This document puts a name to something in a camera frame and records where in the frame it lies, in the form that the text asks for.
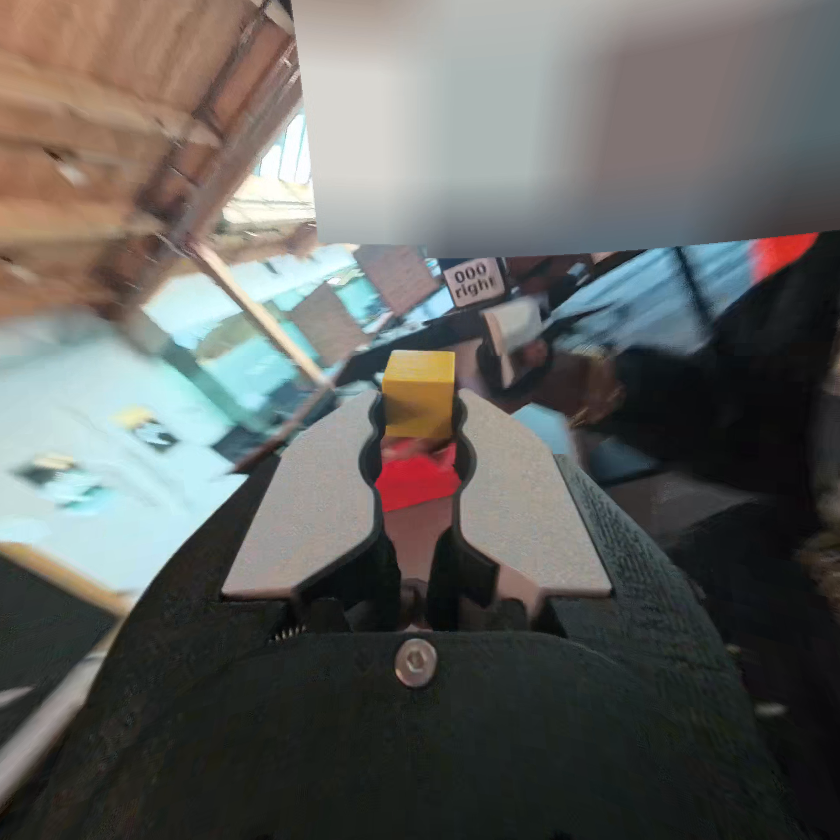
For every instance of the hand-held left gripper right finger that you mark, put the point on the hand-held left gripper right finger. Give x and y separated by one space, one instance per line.
531 518

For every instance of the brown-edged office desk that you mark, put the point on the brown-edged office desk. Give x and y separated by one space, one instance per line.
275 433

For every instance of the black printed sweatshirt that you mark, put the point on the black printed sweatshirt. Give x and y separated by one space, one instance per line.
754 590

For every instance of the whiteboard on black stand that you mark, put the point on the whiteboard on black stand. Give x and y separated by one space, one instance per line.
397 275
328 321

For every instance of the person's right hand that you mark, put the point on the person's right hand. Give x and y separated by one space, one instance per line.
571 380

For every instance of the yellow wooden block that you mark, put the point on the yellow wooden block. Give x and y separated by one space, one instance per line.
420 394

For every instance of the wooden support post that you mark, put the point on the wooden support post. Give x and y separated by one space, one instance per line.
262 315

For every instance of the orange traffic cone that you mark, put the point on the orange traffic cone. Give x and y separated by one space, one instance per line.
784 246

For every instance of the red plastic bin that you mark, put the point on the red plastic bin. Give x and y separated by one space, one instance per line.
417 482

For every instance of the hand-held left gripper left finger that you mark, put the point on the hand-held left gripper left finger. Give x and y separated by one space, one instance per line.
308 518

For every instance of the wall logo window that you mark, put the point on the wall logo window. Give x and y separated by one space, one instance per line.
148 426
59 482

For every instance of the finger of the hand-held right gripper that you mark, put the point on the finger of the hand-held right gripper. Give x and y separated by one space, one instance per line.
515 325

